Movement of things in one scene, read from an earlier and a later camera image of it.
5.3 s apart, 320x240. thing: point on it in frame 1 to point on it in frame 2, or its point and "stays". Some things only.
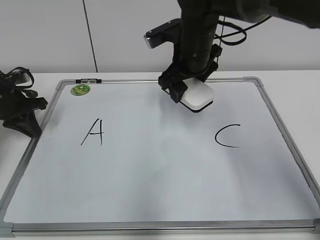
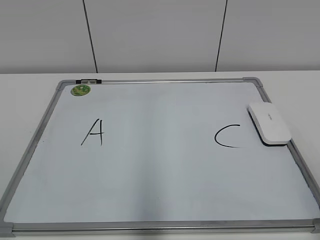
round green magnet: (80, 89) stays
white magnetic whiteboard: (120, 157) stays
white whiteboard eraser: (198, 95) to (271, 128)
